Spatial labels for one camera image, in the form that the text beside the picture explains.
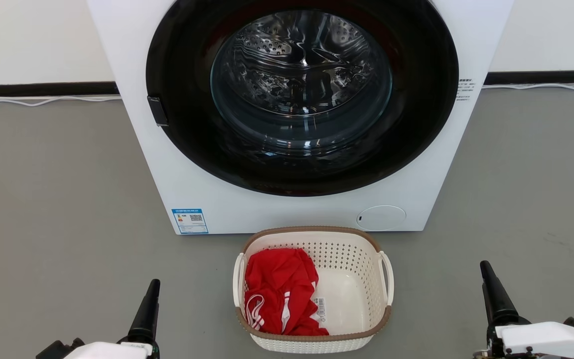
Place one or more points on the round white filter cover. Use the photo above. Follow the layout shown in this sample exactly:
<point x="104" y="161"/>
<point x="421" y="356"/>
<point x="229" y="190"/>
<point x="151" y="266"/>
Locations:
<point x="381" y="218"/>

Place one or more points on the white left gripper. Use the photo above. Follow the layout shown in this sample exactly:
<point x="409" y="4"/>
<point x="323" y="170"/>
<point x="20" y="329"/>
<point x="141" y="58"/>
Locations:
<point x="107" y="351"/>

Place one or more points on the cream laundry basket brown rim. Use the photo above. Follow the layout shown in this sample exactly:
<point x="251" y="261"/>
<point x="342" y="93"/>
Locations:
<point x="352" y="259"/>

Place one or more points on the round black glass door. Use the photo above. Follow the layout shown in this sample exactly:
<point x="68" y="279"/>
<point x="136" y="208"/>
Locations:
<point x="182" y="129"/>

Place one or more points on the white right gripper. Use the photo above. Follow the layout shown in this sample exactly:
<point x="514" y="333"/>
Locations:
<point x="546" y="339"/>

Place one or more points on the black door latch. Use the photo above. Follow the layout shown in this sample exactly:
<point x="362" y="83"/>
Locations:
<point x="157" y="110"/>

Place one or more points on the red garment white stripes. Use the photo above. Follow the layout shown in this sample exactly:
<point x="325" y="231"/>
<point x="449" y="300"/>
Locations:
<point x="279" y="284"/>

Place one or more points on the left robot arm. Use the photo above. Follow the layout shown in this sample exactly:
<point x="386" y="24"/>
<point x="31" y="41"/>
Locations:
<point x="58" y="350"/>

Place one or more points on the small printed text label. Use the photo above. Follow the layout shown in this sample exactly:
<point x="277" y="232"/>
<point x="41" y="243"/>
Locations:
<point x="466" y="89"/>

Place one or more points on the perforated steel drum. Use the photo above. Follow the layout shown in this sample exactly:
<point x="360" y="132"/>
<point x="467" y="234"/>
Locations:
<point x="299" y="75"/>

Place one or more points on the blue energy label sticker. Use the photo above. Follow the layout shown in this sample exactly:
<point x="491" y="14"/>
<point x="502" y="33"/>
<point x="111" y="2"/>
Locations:
<point x="190" y="221"/>

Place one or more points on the white front-load washing machine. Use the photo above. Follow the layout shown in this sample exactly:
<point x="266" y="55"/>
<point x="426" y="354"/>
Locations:
<point x="287" y="212"/>

